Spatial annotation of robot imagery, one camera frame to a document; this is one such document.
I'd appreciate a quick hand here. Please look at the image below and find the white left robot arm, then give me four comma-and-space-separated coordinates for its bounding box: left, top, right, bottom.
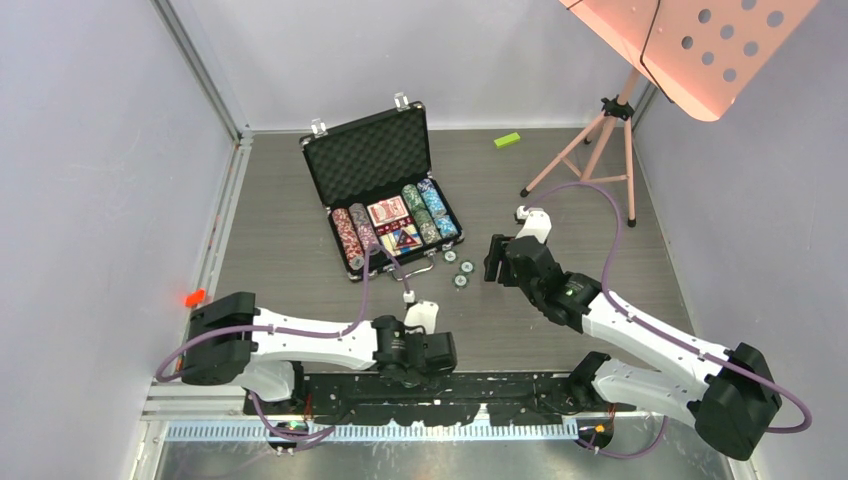
179, 292, 457, 414

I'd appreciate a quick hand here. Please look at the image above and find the blue-orange chip row in case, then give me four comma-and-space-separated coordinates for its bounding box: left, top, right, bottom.
348, 203, 379, 254

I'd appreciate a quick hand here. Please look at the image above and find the card deck in case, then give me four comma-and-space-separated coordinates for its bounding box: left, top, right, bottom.
378, 224, 424, 257

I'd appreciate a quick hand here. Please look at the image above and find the pink tripod stand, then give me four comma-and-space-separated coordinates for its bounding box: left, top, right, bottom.
519, 67, 641, 228

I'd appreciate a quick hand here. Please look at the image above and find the blue chip row in case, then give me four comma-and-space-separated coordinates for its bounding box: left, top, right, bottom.
416, 179, 459, 238

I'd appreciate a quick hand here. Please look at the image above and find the red playing card box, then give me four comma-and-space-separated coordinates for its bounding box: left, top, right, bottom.
366, 195, 409, 227

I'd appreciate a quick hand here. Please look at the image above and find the black poker set case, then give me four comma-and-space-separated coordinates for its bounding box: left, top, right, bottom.
299, 94, 464, 281

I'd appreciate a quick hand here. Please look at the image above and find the green chip row in case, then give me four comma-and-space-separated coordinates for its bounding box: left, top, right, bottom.
401, 184, 433, 225

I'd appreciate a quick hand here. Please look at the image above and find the orange clip on rail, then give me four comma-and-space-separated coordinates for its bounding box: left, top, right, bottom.
184, 289, 206, 308

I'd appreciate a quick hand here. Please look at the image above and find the red white chip roll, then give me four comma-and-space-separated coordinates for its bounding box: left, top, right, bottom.
331, 208, 365, 270

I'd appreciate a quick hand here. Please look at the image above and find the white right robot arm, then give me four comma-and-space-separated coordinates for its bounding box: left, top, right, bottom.
484, 207, 783, 460

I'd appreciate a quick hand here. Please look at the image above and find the green block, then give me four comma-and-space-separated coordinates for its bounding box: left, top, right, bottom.
493, 132, 521, 149

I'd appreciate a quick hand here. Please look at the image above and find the green chip stack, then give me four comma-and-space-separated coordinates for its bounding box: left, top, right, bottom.
418, 221, 442, 245

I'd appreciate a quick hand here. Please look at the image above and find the pink perforated panel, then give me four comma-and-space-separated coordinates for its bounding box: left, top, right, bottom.
564, 0, 818, 122

